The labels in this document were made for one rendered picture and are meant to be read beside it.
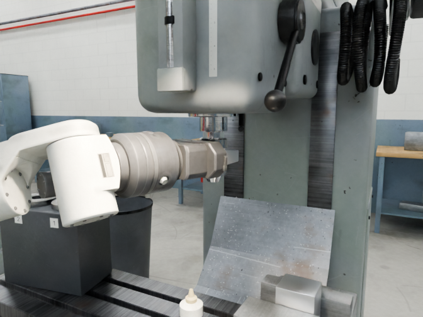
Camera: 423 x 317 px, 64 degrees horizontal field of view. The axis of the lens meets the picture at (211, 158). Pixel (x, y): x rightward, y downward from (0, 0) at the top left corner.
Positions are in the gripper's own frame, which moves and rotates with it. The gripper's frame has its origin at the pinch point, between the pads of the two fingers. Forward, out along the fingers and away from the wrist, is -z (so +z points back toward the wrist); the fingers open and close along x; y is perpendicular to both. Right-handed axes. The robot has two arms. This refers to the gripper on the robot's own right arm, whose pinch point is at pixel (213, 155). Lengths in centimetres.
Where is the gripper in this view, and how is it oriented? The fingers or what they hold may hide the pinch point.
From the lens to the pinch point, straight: 57.5
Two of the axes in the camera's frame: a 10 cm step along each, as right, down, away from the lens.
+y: -0.1, 9.9, 1.4
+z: -7.1, 0.9, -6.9
